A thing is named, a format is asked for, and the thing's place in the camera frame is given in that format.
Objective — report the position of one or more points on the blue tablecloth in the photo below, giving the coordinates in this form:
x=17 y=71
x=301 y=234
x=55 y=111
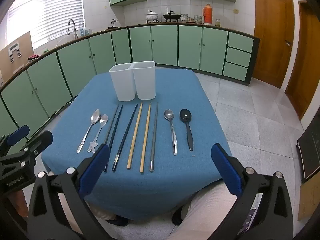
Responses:
x=162 y=180

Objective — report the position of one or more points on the black plastic spoon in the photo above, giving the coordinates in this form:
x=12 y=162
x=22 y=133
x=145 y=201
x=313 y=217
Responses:
x=186 y=116

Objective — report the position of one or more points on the person's right leg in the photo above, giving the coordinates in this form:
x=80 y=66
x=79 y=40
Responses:
x=212 y=205

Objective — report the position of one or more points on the plain silver spoon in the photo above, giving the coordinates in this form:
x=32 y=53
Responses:
x=169 y=115

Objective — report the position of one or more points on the white window blinds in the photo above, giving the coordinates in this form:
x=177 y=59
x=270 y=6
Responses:
x=50 y=12

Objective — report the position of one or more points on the wooden chopstick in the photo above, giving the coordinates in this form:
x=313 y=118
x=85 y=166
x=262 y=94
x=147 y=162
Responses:
x=136 y=132
x=146 y=135

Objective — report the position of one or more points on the black board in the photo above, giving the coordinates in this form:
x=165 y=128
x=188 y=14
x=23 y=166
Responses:
x=310 y=150

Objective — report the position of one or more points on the person's left leg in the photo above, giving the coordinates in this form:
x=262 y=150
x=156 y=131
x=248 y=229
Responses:
x=100 y=211

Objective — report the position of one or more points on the wooden door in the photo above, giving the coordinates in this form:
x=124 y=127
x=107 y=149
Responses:
x=270 y=30

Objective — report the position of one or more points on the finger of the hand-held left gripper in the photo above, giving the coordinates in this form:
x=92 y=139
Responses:
x=18 y=133
x=41 y=141

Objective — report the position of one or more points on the black wok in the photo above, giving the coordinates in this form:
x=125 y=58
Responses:
x=172 y=16

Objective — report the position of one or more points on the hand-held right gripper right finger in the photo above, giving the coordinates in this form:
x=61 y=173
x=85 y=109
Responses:
x=225 y=170

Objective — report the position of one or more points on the person's leg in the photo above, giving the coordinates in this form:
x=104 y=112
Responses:
x=212 y=205
x=100 y=211

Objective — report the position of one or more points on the white cooking pot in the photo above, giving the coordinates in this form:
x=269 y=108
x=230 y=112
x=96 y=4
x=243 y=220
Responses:
x=151 y=16

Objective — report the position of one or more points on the cardboard sheet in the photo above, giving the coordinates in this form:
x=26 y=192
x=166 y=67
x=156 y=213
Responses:
x=15 y=62

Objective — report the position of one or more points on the white two-compartment utensil holder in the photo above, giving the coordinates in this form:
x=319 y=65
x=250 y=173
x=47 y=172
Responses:
x=125 y=85

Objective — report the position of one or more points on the red thermos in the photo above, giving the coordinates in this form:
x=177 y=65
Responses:
x=207 y=15

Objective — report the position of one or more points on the glass jar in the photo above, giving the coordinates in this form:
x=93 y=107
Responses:
x=218 y=23

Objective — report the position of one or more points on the dark shoe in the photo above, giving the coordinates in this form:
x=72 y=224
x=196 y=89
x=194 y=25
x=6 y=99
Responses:
x=180 y=213
x=117 y=222

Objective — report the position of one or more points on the small kettle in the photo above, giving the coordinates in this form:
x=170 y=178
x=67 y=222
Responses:
x=113 y=23

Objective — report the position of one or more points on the dark blue chopstick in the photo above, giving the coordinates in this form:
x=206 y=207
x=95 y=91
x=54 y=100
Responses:
x=117 y=121
x=127 y=132

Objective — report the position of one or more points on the steel kitchen faucet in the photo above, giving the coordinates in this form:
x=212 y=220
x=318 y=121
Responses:
x=74 y=27

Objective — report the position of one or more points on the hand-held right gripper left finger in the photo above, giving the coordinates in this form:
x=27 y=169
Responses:
x=96 y=165

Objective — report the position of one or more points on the flat cardboard box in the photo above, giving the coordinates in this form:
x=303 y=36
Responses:
x=310 y=200

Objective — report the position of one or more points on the person's left forearm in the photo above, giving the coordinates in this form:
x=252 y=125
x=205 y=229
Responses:
x=17 y=203

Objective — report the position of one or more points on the green base cabinets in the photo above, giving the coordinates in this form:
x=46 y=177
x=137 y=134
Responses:
x=162 y=45

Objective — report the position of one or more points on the red cloth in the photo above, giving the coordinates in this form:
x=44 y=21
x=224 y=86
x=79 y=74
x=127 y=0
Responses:
x=33 y=57

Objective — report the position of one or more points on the stack of patterned bowls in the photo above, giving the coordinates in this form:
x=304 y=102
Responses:
x=184 y=18

